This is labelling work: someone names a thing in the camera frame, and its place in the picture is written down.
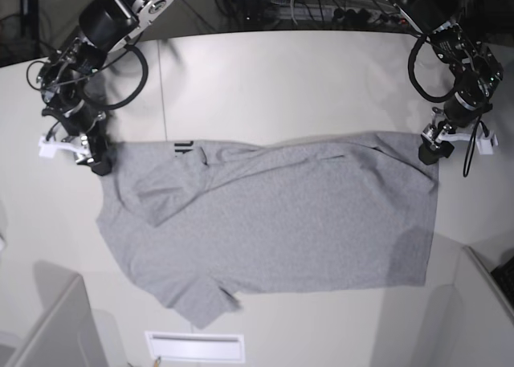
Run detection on black keyboard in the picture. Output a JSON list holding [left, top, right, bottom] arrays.
[[491, 258, 514, 305]]

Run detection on grey partition panel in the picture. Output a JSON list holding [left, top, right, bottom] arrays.
[[420, 247, 513, 366], [1, 260, 108, 366]]

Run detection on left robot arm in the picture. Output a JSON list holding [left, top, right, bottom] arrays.
[[387, 0, 504, 166]]

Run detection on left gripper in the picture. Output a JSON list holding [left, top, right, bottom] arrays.
[[418, 107, 482, 165]]

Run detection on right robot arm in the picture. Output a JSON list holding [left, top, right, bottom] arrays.
[[32, 0, 174, 176]]

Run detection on white table slot plate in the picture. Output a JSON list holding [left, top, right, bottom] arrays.
[[145, 331, 246, 364]]

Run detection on grey T-shirt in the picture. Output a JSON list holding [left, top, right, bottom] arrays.
[[97, 133, 439, 328]]

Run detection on grey partition panel left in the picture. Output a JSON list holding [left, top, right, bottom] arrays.
[[1, 260, 108, 366]]

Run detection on grey partition panel right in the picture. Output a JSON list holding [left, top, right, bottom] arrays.
[[420, 247, 513, 366]]

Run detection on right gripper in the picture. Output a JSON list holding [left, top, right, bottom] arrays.
[[42, 101, 112, 177]]

